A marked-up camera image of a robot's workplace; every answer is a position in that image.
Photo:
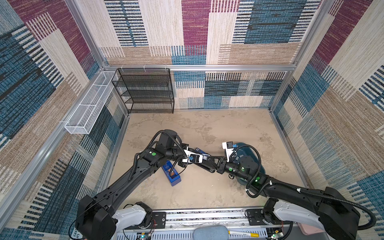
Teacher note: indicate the blue tape dispenser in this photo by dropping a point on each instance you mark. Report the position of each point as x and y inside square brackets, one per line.
[173, 176]

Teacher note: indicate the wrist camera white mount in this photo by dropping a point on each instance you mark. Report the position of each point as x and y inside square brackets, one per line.
[192, 157]
[230, 150]

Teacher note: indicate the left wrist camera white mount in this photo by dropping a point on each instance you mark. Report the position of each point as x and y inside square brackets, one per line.
[192, 157]

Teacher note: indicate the grey-blue fabric case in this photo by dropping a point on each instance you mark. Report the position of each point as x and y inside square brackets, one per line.
[211, 233]

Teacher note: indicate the black wire mesh shelf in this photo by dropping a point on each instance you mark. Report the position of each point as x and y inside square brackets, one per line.
[145, 90]

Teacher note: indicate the blue and black stapler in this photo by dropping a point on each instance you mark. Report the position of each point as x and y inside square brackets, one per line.
[200, 151]

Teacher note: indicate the teal plastic tray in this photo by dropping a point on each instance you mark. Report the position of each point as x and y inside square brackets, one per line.
[247, 160]

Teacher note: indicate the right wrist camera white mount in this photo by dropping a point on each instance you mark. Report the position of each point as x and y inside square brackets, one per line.
[230, 150]

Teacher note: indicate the white wire mesh basket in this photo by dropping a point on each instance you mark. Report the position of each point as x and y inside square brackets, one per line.
[87, 112]

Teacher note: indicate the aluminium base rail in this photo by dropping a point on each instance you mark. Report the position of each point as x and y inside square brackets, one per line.
[180, 224]

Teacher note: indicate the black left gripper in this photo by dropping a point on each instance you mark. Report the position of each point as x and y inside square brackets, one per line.
[180, 164]

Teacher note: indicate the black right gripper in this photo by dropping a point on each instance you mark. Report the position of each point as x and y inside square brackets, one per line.
[221, 163]

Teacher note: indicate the yellow white marker pen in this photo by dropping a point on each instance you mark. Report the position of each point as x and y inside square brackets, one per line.
[251, 235]

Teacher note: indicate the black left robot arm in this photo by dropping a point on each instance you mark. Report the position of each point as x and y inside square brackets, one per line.
[98, 217]

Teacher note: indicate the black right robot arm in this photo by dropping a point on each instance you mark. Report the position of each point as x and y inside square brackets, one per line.
[326, 209]

